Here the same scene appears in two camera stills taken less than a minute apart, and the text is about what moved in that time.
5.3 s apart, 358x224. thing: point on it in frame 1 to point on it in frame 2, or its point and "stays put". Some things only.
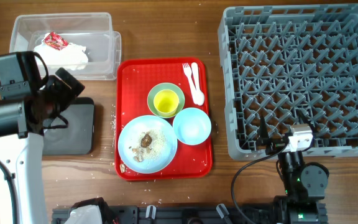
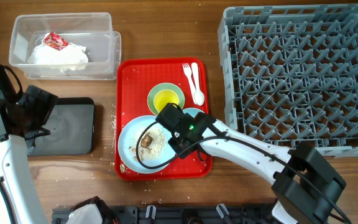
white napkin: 71,56 stays put
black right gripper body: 275,144 to 182,152
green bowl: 163,86 stays put
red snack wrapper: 55,41 stays put
